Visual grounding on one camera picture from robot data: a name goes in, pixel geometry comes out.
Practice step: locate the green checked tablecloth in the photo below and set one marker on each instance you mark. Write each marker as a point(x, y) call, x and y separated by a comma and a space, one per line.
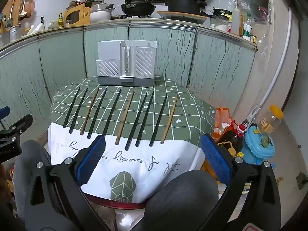
point(120, 163)

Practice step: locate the small yellow box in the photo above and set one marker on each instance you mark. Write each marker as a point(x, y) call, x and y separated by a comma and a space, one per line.
point(253, 39)

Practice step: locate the blue cartoon plastic container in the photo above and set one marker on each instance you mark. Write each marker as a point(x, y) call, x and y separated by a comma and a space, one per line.
point(258, 149)

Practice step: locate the white plastic tool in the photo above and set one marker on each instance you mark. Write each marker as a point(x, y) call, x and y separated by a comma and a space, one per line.
point(252, 115)

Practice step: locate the white plastic holder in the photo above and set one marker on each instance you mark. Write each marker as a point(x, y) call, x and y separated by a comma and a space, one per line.
point(36, 30)

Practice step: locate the yellow green bottle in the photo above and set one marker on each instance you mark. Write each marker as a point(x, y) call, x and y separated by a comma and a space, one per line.
point(60, 20)

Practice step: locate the pile of small packets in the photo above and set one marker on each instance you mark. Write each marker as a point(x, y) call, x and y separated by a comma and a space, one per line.
point(83, 2)

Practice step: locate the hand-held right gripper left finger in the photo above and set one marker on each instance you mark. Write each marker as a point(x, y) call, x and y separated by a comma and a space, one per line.
point(91, 158)

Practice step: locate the long wooden cutting board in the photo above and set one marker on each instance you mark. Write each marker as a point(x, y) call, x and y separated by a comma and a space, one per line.
point(173, 13)

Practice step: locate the black cast iron pot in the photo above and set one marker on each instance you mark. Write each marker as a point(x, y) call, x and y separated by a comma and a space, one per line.
point(185, 6)

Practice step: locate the wooden chopstick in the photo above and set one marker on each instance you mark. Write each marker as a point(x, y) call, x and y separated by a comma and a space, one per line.
point(90, 111)
point(125, 117)
point(169, 119)

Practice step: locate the row of black chopsticks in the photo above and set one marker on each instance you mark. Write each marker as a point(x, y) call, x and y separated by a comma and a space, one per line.
point(159, 119)

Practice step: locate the black electric cooker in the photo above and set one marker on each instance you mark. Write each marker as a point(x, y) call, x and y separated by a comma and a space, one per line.
point(222, 13)

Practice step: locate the orange plastic bag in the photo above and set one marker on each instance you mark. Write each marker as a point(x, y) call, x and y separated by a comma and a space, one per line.
point(222, 118)

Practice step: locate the white bowl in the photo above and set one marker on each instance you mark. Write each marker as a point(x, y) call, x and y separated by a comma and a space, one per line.
point(99, 16)

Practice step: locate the white utensil holder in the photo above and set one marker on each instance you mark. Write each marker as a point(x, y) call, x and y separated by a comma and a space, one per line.
point(113, 62)

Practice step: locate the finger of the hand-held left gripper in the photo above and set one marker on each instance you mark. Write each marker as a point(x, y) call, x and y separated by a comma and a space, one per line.
point(4, 112)
point(19, 126)

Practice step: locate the yellow lid plastic jar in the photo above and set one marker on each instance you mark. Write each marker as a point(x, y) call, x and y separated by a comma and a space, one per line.
point(270, 120)

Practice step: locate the aluminium cup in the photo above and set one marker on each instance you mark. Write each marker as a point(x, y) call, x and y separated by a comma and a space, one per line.
point(14, 33)

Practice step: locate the wooden knife block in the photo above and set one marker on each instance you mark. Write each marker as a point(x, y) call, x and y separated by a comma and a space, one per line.
point(79, 16)

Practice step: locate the white pipe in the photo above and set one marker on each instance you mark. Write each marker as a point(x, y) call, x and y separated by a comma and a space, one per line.
point(287, 38)

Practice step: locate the green label bottle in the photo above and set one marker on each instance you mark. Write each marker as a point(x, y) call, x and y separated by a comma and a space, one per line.
point(247, 31)

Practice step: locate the red table rim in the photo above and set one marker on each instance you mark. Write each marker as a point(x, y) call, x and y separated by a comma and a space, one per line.
point(115, 204)

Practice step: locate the black wok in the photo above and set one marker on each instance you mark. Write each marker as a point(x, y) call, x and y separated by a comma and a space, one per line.
point(138, 8)

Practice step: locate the green glass cabinet door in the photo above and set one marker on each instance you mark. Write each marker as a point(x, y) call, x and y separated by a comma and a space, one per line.
point(90, 53)
point(19, 81)
point(223, 69)
point(173, 57)
point(62, 62)

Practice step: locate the clear plastic bowl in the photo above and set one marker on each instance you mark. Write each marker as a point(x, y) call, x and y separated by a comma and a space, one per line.
point(99, 6)

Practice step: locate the white squeeze bottle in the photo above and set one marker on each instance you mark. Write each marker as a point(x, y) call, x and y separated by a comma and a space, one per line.
point(236, 21)

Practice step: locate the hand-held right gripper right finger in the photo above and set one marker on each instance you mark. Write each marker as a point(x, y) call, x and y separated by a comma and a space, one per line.
point(215, 158)

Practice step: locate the gas stove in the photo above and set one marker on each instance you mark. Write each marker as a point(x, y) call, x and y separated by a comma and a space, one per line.
point(154, 16)

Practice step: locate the dark sauce bottle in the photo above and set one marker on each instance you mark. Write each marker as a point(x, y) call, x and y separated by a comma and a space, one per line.
point(43, 25)

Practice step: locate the clear container with white powder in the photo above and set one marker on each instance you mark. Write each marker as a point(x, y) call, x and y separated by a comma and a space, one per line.
point(219, 25)

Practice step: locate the dark oil bottle red cap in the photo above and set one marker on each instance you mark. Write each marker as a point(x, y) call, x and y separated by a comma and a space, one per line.
point(232, 140)

